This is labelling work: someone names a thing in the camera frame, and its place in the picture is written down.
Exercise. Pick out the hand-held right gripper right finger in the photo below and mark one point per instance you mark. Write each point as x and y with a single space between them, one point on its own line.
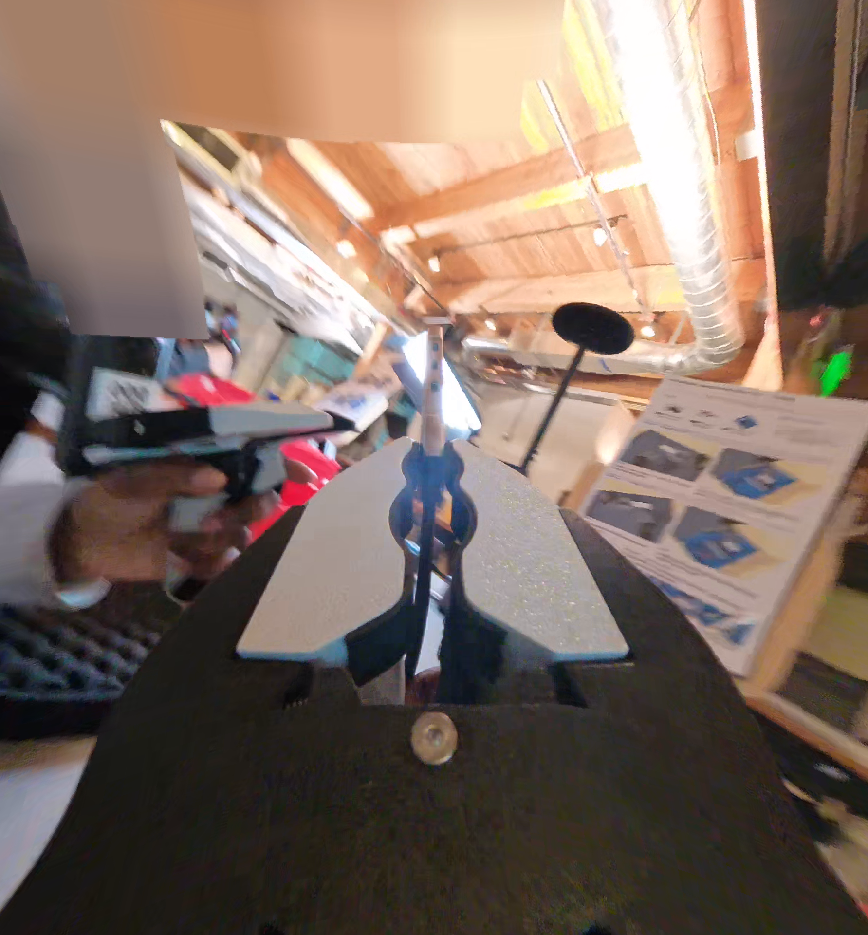
536 577

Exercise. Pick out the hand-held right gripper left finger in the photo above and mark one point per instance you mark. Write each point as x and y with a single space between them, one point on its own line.
331 577

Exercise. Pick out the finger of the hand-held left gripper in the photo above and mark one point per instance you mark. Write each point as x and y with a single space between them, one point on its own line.
156 453
273 420

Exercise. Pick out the long grey multiport hub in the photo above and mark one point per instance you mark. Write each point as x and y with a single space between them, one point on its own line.
434 394

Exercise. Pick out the person's left forearm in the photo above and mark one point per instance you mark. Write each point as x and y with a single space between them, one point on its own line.
10 540

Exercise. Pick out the person's left hand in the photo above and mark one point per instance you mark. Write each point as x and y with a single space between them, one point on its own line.
127 533

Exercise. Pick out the red plastic bin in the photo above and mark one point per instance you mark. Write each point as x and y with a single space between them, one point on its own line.
207 391

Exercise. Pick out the led light panel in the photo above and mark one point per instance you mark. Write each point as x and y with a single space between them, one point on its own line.
463 394

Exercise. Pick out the instruction poster board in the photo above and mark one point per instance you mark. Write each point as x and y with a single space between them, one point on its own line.
733 511

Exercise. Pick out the black mesh pad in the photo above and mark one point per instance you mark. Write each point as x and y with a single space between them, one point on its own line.
39 672

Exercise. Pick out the black stand with round top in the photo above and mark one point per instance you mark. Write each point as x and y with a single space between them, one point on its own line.
593 329

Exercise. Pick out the green exit sign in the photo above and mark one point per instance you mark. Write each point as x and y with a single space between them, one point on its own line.
835 372

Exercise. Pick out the silver ventilation duct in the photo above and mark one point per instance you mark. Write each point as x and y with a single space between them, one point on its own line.
675 182

